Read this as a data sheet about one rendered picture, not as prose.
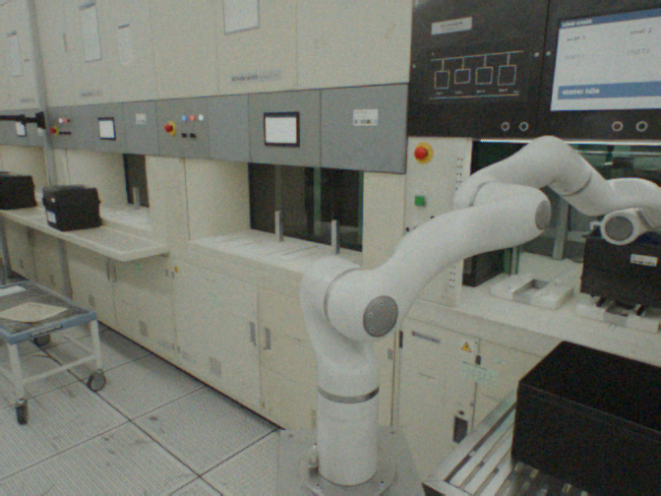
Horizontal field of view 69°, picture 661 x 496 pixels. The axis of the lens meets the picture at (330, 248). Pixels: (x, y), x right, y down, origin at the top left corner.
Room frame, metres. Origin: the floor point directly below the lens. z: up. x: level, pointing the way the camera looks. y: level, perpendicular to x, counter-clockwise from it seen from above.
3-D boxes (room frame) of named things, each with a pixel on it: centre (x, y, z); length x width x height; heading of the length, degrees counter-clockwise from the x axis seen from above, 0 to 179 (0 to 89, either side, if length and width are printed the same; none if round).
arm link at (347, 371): (0.85, -0.02, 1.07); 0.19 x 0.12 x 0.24; 28
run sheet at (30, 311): (2.42, 1.61, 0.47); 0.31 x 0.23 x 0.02; 70
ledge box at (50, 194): (3.05, 1.66, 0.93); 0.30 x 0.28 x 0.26; 46
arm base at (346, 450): (0.83, -0.03, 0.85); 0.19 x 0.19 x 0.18
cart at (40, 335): (2.56, 1.73, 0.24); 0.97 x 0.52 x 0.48; 51
